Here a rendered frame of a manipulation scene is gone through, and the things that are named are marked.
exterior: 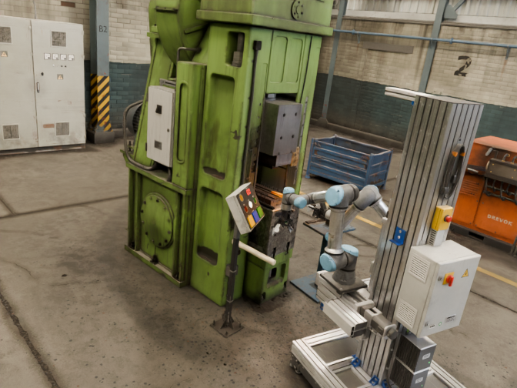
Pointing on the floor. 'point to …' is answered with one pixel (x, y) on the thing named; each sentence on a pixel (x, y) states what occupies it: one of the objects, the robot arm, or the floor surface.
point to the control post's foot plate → (226, 327)
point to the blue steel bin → (348, 162)
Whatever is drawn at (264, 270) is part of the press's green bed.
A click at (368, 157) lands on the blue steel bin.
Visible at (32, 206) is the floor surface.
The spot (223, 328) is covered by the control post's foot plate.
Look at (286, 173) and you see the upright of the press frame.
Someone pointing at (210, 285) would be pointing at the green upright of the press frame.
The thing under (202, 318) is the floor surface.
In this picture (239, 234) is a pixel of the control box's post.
